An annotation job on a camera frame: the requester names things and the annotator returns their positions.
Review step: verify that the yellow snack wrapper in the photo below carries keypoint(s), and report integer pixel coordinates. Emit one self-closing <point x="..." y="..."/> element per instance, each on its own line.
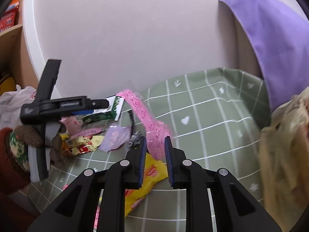
<point x="154" y="172"/>

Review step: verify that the yellow red candy wrapper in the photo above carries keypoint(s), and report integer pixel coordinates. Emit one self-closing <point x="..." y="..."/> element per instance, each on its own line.
<point x="81" y="145"/>

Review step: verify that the green checkered tablecloth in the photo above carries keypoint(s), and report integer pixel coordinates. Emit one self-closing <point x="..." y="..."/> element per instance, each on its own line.
<point x="217" y="115"/>

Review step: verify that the lilac plastic wrapper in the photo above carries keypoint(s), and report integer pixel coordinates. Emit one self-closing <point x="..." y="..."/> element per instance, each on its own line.
<point x="115" y="137"/>

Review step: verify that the black snack wrapper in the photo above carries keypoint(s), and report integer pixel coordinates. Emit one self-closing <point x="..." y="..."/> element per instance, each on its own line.
<point x="135" y="135"/>

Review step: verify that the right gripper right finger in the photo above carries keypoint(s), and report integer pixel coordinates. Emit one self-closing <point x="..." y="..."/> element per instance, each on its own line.
<point x="214" y="197"/>

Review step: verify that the left hand brown glove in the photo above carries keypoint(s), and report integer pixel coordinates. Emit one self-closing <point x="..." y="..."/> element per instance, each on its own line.
<point x="24" y="136"/>

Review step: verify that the orange white packages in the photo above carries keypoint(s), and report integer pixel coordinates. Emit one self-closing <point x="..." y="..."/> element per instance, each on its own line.
<point x="14" y="4"/>

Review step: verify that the yellow lined trash bin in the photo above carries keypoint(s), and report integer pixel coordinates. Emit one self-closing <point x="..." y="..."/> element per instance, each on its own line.
<point x="283" y="159"/>

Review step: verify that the white plastic bag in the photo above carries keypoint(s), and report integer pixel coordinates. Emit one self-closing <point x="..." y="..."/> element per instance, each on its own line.
<point x="11" y="103"/>

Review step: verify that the purple pillow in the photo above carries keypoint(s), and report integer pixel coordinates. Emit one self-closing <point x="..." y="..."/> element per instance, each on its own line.
<point x="279" y="38"/>

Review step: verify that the pink caterpillar toy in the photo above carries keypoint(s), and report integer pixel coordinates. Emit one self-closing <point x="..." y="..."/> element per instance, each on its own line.
<point x="97" y="211"/>

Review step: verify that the pink panda plastic wrapper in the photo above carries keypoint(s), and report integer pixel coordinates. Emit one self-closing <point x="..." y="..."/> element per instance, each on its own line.
<point x="156" y="131"/>

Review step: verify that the pink small jar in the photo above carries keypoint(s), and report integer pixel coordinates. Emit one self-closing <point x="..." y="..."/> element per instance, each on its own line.
<point x="73" y="126"/>

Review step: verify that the red plastic basket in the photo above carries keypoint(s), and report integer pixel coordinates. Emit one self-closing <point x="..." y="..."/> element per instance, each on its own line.
<point x="8" y="19"/>

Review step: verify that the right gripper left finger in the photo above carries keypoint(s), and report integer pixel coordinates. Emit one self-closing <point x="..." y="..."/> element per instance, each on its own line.
<point x="75" y="208"/>

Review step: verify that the yellow box on shelf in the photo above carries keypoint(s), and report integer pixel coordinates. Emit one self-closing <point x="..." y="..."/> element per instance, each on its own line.
<point x="7" y="85"/>

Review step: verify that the green white milk carton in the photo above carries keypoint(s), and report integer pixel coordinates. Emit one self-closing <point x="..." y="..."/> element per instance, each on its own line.
<point x="113" y="112"/>

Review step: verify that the wooden shelf unit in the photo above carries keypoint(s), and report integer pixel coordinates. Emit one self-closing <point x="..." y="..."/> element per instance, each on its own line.
<point x="15" y="57"/>

